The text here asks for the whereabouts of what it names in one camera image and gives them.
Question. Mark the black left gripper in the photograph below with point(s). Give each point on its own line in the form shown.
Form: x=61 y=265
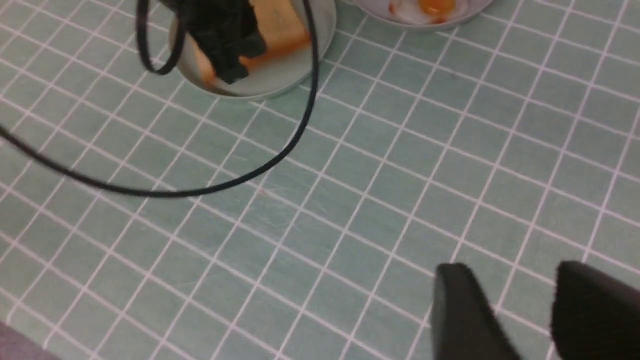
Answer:
x=225 y=31

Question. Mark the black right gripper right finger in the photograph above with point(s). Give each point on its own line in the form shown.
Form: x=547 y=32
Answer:
x=594 y=316

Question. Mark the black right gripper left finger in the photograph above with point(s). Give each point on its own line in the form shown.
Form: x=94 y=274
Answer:
x=463 y=325

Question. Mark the toast slice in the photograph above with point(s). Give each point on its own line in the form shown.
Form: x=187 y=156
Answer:
x=280 y=26

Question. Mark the green center plate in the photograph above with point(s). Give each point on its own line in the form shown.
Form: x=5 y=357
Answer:
x=275 y=76

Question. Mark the grey egg plate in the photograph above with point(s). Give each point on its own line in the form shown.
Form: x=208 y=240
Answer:
x=378 y=10

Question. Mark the green tiled tablecloth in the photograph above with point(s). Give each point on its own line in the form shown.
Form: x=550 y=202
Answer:
x=510 y=143

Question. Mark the front fried egg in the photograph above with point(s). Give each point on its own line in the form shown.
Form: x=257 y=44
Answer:
x=427 y=12

